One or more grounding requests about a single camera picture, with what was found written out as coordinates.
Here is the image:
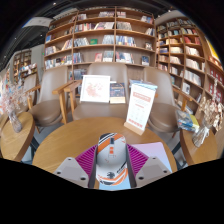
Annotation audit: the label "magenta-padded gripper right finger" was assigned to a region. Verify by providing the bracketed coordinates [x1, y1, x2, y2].
[125, 143, 173, 188]

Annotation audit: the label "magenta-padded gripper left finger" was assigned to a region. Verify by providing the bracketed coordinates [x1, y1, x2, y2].
[53, 144, 99, 189]

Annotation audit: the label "white orange patterned computer mouse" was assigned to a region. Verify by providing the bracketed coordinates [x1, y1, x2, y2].
[95, 132, 129, 186]

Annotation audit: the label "pink blue gradient mouse pad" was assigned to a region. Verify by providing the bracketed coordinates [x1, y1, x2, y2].
[98, 141, 164, 192]

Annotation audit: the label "beige padded wooden armchair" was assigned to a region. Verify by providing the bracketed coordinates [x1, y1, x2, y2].
[24, 66, 73, 129]
[63, 62, 134, 122]
[143, 66, 194, 134]

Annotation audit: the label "white red sign wooden base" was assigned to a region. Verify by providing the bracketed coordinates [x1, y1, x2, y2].
[123, 82, 158, 136]

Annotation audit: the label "round wooden side table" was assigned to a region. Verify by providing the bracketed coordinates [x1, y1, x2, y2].
[179, 128, 218, 168]
[0, 111, 40, 163]

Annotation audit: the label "stack of colourful books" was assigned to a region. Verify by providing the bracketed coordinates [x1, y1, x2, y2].
[174, 109, 200, 134]

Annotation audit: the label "glass vase pale dried flowers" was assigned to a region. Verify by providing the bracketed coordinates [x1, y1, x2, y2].
[191, 79, 224, 148]

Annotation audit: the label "dark cover book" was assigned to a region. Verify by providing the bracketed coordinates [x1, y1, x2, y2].
[109, 82, 127, 105]

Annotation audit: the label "white framed red print picture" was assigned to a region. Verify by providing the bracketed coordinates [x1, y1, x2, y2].
[79, 74, 111, 104]

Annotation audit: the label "glass vase pink dried flowers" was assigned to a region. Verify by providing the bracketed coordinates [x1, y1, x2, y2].
[0, 79, 31, 134]

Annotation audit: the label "light blue book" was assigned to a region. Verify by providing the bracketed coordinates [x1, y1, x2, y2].
[128, 78, 158, 91]

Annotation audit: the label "small distant wooden bookshelf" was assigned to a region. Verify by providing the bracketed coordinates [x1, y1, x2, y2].
[12, 49, 38, 81]

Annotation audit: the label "curved wooden bookshelf with books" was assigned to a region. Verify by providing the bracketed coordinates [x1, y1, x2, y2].
[154, 16, 224, 114]

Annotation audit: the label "tall wooden bookshelf with books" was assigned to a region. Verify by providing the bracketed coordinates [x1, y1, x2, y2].
[43, 5, 157, 81]

